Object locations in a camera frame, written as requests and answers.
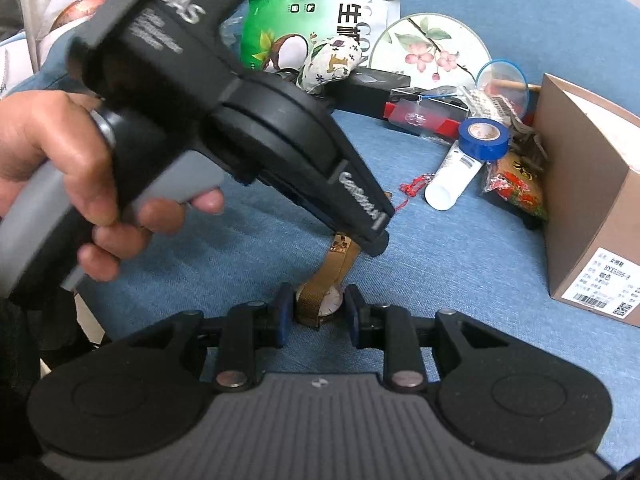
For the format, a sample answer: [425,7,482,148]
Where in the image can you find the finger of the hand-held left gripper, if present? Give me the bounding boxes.
[250,157,396,257]

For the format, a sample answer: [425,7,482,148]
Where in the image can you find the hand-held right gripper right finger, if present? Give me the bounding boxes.
[345,284,511,393]

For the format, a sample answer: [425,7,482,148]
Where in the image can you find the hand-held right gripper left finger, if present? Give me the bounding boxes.
[117,282,297,395]

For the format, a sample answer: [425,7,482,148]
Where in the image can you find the gold mesh band watch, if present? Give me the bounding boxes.
[294,232,362,331]

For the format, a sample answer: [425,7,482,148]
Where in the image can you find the brown cardboard box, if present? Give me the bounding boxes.
[531,72,640,329]

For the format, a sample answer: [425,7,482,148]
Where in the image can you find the person's left hand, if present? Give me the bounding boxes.
[0,91,226,282]

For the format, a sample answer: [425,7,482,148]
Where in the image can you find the clear plastic bag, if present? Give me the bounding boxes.
[219,10,251,53]

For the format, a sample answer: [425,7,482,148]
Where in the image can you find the red tassel knot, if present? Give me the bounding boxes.
[398,172,437,211]

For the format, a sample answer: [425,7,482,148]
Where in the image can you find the green coconut snack bag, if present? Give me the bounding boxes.
[239,0,402,75]

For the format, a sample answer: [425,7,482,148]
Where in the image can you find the white tube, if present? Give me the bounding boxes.
[424,142,483,212]

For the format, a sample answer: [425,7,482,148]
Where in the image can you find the blue fabric chair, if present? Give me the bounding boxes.
[30,0,640,466]

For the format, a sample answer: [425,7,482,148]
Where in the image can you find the black box with emblem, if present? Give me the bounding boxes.
[325,70,412,117]

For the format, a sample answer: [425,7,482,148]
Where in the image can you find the red box with clear emblem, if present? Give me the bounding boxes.
[384,99,465,137]

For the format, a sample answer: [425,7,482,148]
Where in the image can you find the black open box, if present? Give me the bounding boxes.
[390,86,469,112]

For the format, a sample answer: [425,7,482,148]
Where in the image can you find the blue tape roll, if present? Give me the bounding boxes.
[458,117,511,162]

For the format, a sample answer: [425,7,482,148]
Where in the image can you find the floral fabric pouch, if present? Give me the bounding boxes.
[297,37,364,96]

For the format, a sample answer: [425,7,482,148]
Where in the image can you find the round floral fan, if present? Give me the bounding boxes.
[372,14,542,93]

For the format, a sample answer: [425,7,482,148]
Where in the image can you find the yellow red snack packet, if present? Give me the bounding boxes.
[479,152,549,222]

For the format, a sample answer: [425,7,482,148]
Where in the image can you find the white pill blister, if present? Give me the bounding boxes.
[462,86,523,128]

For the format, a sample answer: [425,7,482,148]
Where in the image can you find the blue rimmed clear round lid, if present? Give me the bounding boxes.
[475,58,529,113]

